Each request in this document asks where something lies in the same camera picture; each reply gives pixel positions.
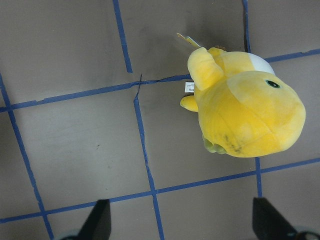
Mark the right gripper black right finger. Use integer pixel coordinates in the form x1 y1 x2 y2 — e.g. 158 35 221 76
252 197 320 240

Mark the yellow plush dinosaur toy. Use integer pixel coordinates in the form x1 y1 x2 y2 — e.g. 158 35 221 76
180 36 306 158

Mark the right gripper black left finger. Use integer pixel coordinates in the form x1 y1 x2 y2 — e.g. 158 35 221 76
58 199 112 240

